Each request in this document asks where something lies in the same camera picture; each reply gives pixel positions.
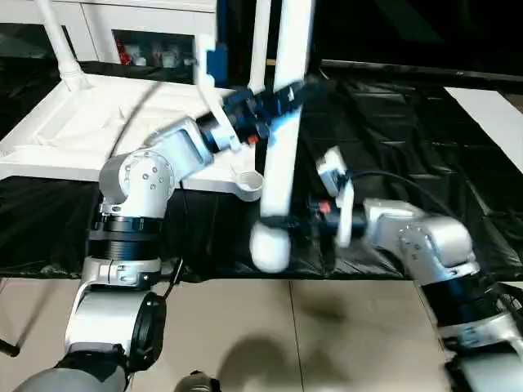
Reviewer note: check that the white plastic table leg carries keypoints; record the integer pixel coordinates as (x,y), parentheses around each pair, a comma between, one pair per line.
(61,53)
(259,45)
(286,163)

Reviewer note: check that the white plastic table top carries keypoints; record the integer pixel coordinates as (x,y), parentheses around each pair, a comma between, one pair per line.
(81,122)

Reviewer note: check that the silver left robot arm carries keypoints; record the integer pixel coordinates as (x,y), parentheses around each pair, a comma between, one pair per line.
(139,183)

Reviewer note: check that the black box with tan label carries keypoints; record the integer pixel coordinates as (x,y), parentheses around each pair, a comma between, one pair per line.
(327,28)

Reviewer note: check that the black table mat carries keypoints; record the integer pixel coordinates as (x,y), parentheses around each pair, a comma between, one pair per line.
(408,163)

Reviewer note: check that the dark long bar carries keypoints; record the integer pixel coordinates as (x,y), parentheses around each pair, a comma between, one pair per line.
(421,69)

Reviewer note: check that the red bottle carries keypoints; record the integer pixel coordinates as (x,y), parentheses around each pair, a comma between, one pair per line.
(123,53)

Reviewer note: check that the white glass-door cabinet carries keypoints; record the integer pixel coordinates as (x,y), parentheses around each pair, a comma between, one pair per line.
(122,20)

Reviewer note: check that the white flat board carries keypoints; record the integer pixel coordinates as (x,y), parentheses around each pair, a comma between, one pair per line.
(490,118)

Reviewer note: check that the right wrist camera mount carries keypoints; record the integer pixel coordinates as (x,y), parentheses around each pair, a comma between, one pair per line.
(339,179)

